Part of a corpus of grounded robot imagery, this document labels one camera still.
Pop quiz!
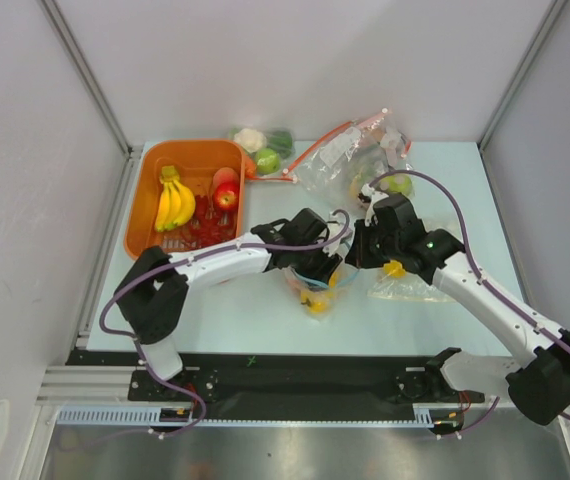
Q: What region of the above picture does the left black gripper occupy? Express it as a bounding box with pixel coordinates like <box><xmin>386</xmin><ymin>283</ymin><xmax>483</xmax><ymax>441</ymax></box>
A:
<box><xmin>290</xmin><ymin>238</ymin><xmax>342</xmax><ymax>293</ymax></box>

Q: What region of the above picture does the blue zip clear bag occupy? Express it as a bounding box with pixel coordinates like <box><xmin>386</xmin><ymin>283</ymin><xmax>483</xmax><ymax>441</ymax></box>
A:
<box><xmin>284</xmin><ymin>263</ymin><xmax>358</xmax><ymax>320</ymax></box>

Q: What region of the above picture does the fake yellow lemon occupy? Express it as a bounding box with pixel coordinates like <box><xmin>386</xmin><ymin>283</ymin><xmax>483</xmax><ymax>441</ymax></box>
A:
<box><xmin>300</xmin><ymin>290</ymin><xmax>332</xmax><ymax>316</ymax></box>

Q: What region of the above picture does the yellow fake banana bunch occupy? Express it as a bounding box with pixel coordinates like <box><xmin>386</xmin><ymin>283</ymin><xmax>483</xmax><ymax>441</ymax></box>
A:
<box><xmin>154</xmin><ymin>165</ymin><xmax>196</xmax><ymax>233</ymax></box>

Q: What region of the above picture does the fake orange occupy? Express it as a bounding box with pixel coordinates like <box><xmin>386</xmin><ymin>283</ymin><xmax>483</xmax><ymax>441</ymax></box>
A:
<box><xmin>286</xmin><ymin>275</ymin><xmax>303</xmax><ymax>292</ymax></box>

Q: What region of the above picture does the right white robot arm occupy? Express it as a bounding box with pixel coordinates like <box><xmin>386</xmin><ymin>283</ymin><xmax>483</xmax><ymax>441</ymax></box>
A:
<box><xmin>346</xmin><ymin>192</ymin><xmax>570</xmax><ymax>425</ymax></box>

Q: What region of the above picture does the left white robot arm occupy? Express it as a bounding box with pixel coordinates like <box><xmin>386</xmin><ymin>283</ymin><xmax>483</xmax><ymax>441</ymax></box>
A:
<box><xmin>113</xmin><ymin>208</ymin><xmax>350</xmax><ymax>400</ymax></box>

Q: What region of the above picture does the fake yellow pepper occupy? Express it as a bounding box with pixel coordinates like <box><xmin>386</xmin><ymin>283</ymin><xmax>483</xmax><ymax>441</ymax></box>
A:
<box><xmin>382</xmin><ymin>260</ymin><xmax>407</xmax><ymax>278</ymax></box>

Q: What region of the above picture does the fake green pear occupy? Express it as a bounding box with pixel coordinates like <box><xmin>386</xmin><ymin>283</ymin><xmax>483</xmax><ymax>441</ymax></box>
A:
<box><xmin>379</xmin><ymin>174</ymin><xmax>413</xmax><ymax>197</ymax></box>

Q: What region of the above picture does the clear bag with pear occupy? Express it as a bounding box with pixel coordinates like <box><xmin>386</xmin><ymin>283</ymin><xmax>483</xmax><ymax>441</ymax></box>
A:
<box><xmin>367</xmin><ymin>214</ymin><xmax>466</xmax><ymax>304</ymax></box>

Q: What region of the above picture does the red zip bag of food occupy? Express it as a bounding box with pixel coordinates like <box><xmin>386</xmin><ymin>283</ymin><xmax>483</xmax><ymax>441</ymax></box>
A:
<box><xmin>289</xmin><ymin>108</ymin><xmax>412</xmax><ymax>211</ymax></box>

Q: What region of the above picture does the fake red apple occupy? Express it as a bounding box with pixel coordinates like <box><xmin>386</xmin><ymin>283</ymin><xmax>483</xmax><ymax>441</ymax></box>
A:
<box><xmin>213</xmin><ymin>181</ymin><xmax>240</xmax><ymax>212</ymax></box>

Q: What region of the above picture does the fake green apple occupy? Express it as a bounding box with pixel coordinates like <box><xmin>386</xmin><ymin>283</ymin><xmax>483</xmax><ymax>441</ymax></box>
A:
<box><xmin>254</xmin><ymin>147</ymin><xmax>281</xmax><ymax>175</ymax></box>

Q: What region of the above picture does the bag with cauliflower and apple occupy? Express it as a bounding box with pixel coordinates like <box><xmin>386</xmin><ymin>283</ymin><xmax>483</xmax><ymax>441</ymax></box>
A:
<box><xmin>227</xmin><ymin>127</ymin><xmax>295</xmax><ymax>182</ymax></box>

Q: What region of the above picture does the fake peach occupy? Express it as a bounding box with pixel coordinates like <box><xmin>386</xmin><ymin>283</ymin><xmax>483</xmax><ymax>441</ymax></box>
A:
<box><xmin>212</xmin><ymin>167</ymin><xmax>240</xmax><ymax>188</ymax></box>

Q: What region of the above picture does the fake white cauliflower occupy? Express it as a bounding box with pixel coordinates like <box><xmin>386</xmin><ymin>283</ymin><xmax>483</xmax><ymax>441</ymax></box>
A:
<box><xmin>232</xmin><ymin>128</ymin><xmax>267</xmax><ymax>154</ymax></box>

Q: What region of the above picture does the orange plastic basket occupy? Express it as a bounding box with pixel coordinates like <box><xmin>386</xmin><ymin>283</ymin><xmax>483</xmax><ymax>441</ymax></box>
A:
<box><xmin>124</xmin><ymin>139</ymin><xmax>250</xmax><ymax>259</ymax></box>

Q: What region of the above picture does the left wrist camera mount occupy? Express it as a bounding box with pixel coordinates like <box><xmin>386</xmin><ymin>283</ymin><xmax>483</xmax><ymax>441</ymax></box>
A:
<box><xmin>324</xmin><ymin>222</ymin><xmax>352</xmax><ymax>252</ymax></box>

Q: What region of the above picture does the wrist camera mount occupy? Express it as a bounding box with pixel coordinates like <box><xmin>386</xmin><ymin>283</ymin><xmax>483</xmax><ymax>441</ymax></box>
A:
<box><xmin>324</xmin><ymin>222</ymin><xmax>352</xmax><ymax>252</ymax></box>
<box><xmin>358</xmin><ymin>183</ymin><xmax>378</xmax><ymax>227</ymax></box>

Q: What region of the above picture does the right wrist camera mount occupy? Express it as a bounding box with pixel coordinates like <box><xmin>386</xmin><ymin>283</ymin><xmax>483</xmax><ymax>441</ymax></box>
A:
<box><xmin>358</xmin><ymin>183</ymin><xmax>378</xmax><ymax>227</ymax></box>

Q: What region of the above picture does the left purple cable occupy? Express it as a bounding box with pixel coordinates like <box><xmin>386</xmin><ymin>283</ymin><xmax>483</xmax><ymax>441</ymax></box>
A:
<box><xmin>102</xmin><ymin>208</ymin><xmax>352</xmax><ymax>441</ymax></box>

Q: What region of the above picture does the purple cable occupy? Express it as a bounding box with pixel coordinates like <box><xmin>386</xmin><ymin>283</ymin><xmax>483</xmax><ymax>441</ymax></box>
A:
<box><xmin>102</xmin><ymin>208</ymin><xmax>352</xmax><ymax>441</ymax></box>
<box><xmin>368</xmin><ymin>171</ymin><xmax>570</xmax><ymax>441</ymax></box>

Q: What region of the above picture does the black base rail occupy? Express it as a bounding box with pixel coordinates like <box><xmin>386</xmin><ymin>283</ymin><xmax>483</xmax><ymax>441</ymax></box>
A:
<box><xmin>66</xmin><ymin>349</ymin><xmax>486</xmax><ymax>425</ymax></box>

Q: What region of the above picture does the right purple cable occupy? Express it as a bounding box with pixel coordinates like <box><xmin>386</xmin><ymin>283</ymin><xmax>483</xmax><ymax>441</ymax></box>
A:
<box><xmin>368</xmin><ymin>171</ymin><xmax>570</xmax><ymax>441</ymax></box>

